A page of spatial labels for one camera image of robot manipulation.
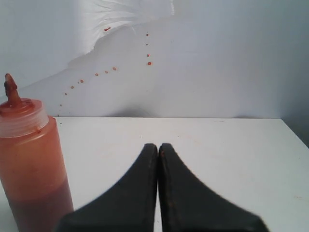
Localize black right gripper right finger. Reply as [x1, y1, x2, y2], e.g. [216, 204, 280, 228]
[158, 143, 267, 232]

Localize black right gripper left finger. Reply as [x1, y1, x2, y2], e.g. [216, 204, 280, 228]
[55, 144, 158, 232]

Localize red sauce squeeze bottle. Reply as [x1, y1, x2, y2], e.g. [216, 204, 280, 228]
[0, 74, 73, 232]

